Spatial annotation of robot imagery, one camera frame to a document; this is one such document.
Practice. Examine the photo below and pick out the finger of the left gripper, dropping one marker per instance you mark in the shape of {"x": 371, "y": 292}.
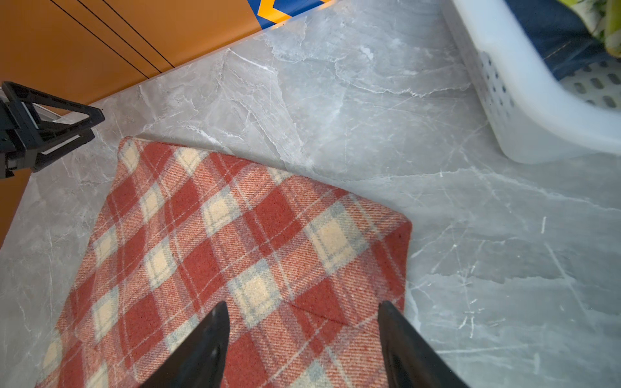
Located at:
{"x": 16, "y": 156}
{"x": 34, "y": 131}

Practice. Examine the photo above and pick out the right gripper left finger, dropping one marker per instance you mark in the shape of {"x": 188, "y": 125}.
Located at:
{"x": 200, "y": 360}

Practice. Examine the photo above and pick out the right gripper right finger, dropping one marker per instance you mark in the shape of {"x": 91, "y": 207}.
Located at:
{"x": 409, "y": 361}

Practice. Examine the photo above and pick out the red plaid skirt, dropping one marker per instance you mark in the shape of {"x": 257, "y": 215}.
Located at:
{"x": 301, "y": 265}

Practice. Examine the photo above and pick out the white plastic laundry basket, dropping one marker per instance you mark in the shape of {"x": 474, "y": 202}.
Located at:
{"x": 535, "y": 117}

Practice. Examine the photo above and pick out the dark blue denim skirt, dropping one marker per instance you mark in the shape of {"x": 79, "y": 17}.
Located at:
{"x": 559, "y": 36}

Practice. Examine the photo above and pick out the lemon print skirt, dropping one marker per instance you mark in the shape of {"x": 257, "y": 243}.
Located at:
{"x": 601, "y": 19}

